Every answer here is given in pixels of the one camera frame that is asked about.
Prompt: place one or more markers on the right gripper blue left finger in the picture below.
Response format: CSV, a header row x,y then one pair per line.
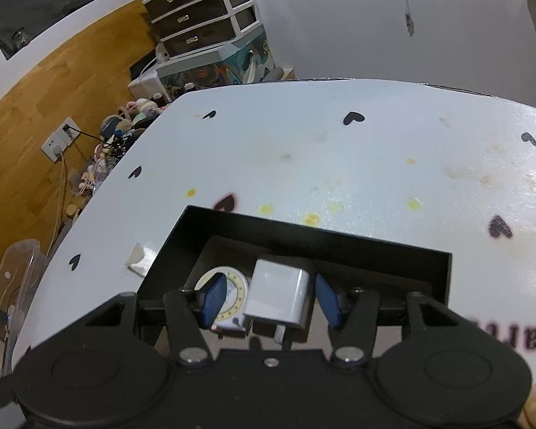
x,y
187,313

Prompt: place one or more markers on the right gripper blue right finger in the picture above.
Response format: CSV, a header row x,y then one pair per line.
x,y
352,321

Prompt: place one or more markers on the black cardboard box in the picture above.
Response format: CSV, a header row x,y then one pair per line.
x,y
203,239

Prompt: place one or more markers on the round yellow tape measure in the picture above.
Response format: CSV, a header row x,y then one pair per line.
x,y
231,315

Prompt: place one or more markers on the white power adapter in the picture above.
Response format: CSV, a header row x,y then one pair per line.
x,y
280,293

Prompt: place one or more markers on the shiny cream ribbon strip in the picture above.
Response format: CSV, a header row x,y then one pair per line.
x,y
140,260

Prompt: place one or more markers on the clear plastic storage bin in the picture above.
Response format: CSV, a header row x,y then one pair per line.
x,y
21,270

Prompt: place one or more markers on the pile of plush toys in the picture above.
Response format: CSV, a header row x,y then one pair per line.
x,y
117,133

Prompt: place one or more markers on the white three-drawer cabinet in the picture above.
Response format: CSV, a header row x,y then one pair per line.
x,y
186,26

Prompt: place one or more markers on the white wall power socket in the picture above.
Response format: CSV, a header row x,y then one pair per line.
x,y
60,139

